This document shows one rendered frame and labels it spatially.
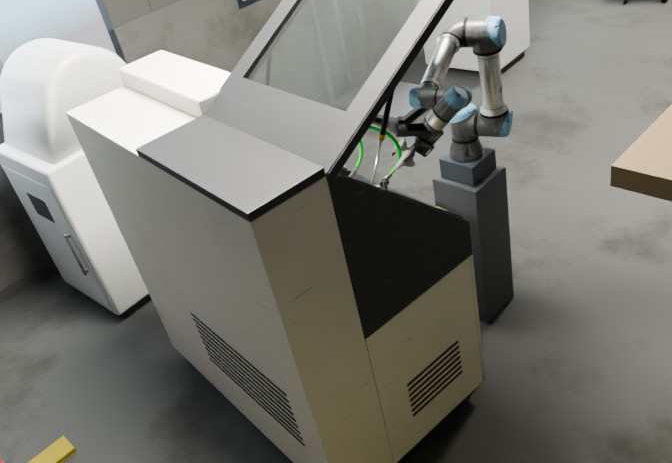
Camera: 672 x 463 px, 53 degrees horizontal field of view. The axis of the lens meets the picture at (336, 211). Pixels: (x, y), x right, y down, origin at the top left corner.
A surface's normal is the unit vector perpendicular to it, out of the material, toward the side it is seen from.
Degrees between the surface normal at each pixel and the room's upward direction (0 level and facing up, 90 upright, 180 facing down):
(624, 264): 0
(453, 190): 90
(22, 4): 90
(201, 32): 90
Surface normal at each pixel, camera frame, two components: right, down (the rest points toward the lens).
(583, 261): -0.19, -0.81
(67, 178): 0.74, 0.25
